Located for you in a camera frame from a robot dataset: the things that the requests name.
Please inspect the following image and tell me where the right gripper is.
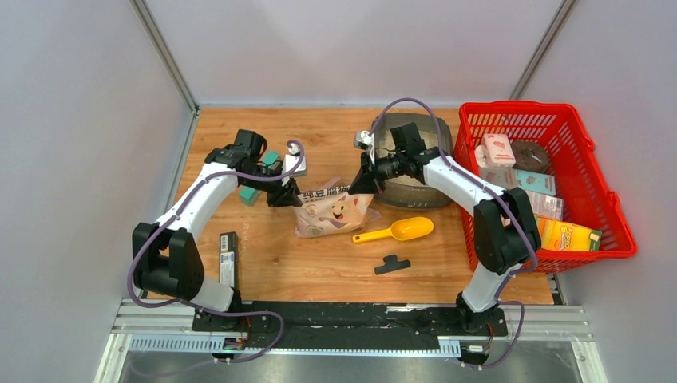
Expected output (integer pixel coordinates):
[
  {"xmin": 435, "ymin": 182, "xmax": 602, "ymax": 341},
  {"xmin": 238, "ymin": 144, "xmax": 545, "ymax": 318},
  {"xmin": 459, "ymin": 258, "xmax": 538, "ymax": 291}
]
[{"xmin": 350, "ymin": 148, "xmax": 408, "ymax": 194}]

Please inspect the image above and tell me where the pink cat litter bag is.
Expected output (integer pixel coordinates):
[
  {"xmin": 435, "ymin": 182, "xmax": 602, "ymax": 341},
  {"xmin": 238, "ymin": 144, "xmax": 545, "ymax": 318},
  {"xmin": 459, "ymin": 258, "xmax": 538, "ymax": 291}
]
[{"xmin": 292, "ymin": 177, "xmax": 382, "ymax": 239}]

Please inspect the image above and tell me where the yellow plastic scoop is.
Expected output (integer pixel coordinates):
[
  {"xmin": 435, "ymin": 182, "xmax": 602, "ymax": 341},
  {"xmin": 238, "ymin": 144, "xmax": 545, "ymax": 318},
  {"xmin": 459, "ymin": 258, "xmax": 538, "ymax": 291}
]
[{"xmin": 352, "ymin": 216, "xmax": 434, "ymax": 244}]

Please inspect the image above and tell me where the black bag clip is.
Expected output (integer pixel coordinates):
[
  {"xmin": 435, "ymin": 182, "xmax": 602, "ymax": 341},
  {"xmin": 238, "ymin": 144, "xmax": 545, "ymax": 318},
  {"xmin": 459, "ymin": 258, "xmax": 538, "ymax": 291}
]
[{"xmin": 374, "ymin": 255, "xmax": 411, "ymax": 275}]

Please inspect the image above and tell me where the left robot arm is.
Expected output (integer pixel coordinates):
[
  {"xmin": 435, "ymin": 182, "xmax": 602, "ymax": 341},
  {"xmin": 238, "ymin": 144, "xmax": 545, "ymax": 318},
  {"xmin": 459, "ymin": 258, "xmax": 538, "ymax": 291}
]
[{"xmin": 126, "ymin": 129, "xmax": 307, "ymax": 331}]

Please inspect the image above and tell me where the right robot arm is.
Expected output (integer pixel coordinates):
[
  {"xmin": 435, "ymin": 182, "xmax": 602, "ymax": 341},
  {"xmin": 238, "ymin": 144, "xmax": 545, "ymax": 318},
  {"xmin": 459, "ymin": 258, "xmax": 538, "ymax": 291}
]
[{"xmin": 349, "ymin": 123, "xmax": 541, "ymax": 334}]

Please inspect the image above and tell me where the grey litter box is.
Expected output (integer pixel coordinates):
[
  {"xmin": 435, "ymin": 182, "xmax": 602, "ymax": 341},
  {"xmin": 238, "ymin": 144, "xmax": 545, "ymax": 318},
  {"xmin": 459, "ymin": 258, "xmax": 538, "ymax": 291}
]
[{"xmin": 374, "ymin": 113, "xmax": 453, "ymax": 211}]

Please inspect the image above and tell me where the black flat box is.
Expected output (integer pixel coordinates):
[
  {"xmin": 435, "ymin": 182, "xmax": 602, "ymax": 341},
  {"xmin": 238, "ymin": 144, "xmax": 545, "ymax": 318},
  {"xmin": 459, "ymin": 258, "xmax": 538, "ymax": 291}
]
[{"xmin": 219, "ymin": 231, "xmax": 239, "ymax": 289}]

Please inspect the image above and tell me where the teal pink box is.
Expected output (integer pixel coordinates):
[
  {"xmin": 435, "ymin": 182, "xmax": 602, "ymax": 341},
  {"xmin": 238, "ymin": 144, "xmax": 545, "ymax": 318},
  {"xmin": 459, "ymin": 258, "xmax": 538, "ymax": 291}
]
[{"xmin": 479, "ymin": 168, "xmax": 556, "ymax": 196}]

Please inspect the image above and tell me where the white patterned box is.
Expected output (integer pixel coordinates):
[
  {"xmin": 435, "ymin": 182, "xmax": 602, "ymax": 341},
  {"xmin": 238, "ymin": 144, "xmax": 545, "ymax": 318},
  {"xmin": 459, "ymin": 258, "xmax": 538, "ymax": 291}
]
[{"xmin": 526, "ymin": 191, "xmax": 564, "ymax": 220}]

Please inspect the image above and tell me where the pink white carton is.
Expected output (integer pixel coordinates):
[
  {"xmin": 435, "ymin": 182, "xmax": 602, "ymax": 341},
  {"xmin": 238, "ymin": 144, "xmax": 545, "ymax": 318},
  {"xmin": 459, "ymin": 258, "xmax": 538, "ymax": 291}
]
[{"xmin": 474, "ymin": 133, "xmax": 517, "ymax": 168}]

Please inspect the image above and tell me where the brown round container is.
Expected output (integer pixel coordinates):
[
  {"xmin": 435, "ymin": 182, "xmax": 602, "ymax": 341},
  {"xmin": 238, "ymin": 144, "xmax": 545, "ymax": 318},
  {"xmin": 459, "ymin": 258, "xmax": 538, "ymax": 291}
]
[{"xmin": 511, "ymin": 140, "xmax": 550, "ymax": 173}]

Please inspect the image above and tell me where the yellow sponge pack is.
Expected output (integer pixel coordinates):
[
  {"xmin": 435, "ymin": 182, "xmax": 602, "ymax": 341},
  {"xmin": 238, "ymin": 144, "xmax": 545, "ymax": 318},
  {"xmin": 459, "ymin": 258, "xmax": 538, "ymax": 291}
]
[{"xmin": 536, "ymin": 216, "xmax": 602, "ymax": 251}]

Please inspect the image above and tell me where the red plastic basket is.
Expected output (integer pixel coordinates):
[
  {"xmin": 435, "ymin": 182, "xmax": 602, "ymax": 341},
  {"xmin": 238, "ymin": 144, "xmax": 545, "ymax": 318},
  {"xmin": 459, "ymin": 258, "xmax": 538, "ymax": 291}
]
[{"xmin": 453, "ymin": 101, "xmax": 637, "ymax": 274}]

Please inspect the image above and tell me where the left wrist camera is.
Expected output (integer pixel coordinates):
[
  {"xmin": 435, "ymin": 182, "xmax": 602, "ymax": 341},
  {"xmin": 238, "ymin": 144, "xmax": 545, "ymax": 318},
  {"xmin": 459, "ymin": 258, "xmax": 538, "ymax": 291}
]
[{"xmin": 282, "ymin": 154, "xmax": 307, "ymax": 185}]

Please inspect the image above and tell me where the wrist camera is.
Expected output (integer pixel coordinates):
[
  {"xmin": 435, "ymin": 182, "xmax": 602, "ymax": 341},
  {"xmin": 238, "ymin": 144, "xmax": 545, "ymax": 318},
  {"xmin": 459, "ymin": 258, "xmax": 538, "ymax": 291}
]
[
  {"xmin": 282, "ymin": 154, "xmax": 307, "ymax": 185},
  {"xmin": 353, "ymin": 130, "xmax": 375, "ymax": 167}
]

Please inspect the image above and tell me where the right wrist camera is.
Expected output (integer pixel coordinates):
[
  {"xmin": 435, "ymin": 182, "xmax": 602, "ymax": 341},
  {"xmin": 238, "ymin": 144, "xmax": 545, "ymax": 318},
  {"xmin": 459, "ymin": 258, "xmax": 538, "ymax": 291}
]
[{"xmin": 353, "ymin": 130, "xmax": 375, "ymax": 167}]

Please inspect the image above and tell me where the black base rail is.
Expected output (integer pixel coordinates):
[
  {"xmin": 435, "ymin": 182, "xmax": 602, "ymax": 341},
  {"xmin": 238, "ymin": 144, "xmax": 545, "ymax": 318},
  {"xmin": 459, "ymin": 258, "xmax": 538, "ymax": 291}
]
[{"xmin": 192, "ymin": 301, "xmax": 508, "ymax": 356}]

